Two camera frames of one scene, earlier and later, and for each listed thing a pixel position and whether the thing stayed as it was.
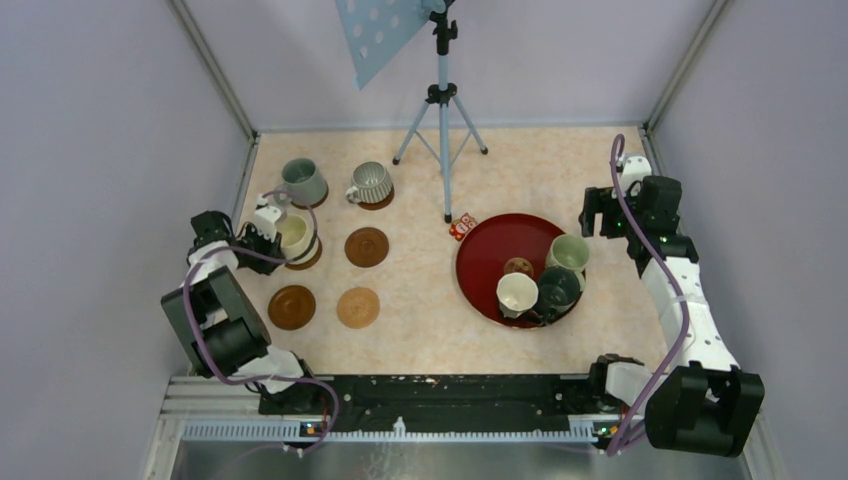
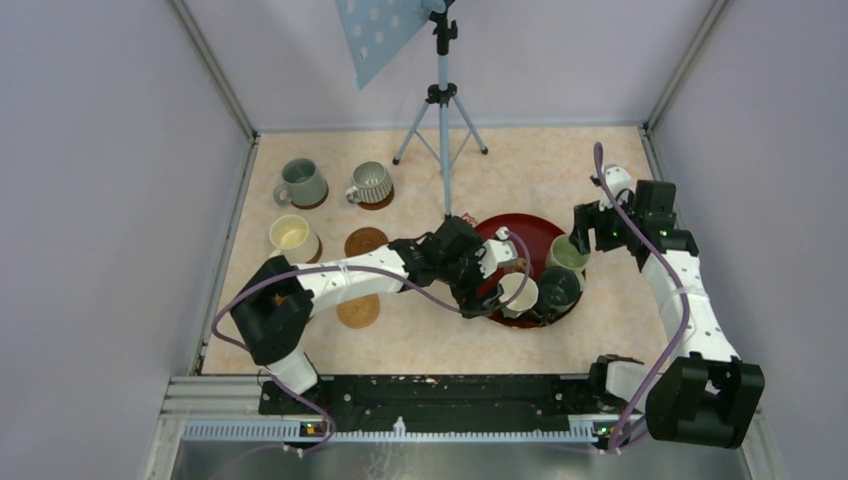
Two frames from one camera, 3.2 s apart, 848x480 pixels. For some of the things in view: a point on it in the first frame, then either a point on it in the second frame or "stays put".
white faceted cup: (515, 294) stays put
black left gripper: (270, 248) → (467, 297)
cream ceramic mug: (296, 233) stays put
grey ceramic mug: (303, 183) stays put
